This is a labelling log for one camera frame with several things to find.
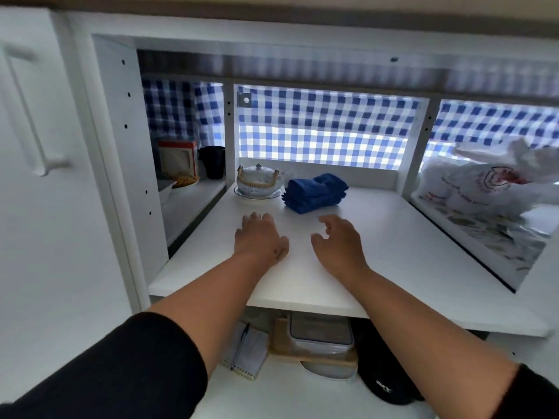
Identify person's left hand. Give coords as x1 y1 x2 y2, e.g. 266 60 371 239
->
234 212 290 270

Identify person's right hand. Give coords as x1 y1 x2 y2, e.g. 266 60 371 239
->
310 214 370 282

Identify person's left forearm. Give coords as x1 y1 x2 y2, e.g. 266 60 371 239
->
148 253 273 380

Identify person's right forearm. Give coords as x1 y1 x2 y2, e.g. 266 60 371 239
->
338 265 520 419

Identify white cabinet shelf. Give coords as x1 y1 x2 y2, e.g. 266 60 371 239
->
148 183 550 338

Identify folded blue towels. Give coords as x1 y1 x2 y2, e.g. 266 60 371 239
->
282 173 349 214

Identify white saucer with blue rim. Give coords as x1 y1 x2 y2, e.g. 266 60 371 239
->
233 186 284 200

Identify clear plastic lidded container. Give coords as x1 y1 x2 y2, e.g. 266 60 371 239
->
289 313 355 356

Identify wooden tray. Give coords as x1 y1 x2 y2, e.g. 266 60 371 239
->
268 317 359 368

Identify dark pen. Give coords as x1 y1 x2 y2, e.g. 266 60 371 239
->
230 323 251 371

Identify spiral notebook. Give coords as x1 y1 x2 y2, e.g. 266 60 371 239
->
220 320 270 382

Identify black cup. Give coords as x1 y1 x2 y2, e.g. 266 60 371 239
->
198 146 226 180

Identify blue white checkered liner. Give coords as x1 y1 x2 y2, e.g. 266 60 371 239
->
139 50 559 171

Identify red and white box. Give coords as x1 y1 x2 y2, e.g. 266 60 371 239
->
157 139 199 179

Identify black cap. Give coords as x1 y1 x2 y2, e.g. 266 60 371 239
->
351 317 425 406

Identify white plastic bag red print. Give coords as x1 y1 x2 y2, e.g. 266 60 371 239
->
417 137 559 223

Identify black left sleeve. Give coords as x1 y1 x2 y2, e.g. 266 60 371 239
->
0 312 208 419

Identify black sleeve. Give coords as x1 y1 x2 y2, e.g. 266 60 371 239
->
493 364 559 419
0 312 208 419

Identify black right sleeve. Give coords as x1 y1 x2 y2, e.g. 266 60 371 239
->
493 364 559 419

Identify white teapot with bamboo handle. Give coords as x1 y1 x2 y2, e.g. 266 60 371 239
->
236 163 281 198

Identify white cabinet frame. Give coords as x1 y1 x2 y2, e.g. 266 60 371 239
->
52 10 559 358

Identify white cabinet door with handle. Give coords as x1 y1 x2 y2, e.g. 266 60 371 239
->
0 6 134 404

